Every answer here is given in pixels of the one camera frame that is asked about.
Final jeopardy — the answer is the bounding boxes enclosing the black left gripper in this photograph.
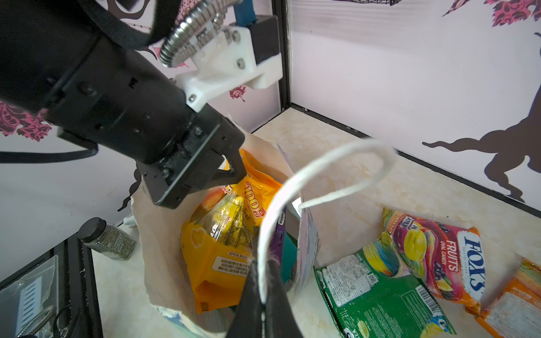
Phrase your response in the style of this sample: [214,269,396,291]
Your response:
[46,37,246,209]

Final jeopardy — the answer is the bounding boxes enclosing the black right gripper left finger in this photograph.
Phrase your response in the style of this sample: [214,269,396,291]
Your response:
[226,227,263,338]

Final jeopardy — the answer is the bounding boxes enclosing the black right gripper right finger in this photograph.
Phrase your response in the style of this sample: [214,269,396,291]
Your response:
[264,260,303,338]

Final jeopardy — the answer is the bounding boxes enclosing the pink Fox's candy packet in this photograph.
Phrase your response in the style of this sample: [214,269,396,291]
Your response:
[269,208,286,280]

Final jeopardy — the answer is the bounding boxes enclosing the teal Fox's candy packet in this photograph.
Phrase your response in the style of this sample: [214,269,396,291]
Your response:
[280,232,297,284]

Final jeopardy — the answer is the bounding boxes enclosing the yellow snack packet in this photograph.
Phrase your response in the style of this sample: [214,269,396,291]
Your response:
[181,150,282,314]

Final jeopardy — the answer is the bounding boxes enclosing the green snack packet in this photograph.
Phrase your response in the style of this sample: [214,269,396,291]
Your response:
[314,233,456,338]

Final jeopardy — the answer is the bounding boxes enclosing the floral paper gift bag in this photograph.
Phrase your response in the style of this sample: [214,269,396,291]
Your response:
[130,117,399,338]

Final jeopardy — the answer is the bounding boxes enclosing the spice jar black lid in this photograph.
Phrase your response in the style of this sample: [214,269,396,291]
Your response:
[77,217,138,261]

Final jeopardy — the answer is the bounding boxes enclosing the yellow-pink Fox's candy packet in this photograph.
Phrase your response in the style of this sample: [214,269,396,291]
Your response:
[382,207,486,315]

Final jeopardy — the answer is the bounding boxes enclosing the small orange snack packet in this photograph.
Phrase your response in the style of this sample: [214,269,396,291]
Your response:
[466,257,540,337]

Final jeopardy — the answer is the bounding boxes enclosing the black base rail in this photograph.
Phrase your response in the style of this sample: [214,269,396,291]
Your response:
[1,235,104,337]

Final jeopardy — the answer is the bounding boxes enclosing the black wire basket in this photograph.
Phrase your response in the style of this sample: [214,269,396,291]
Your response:
[336,0,401,6]

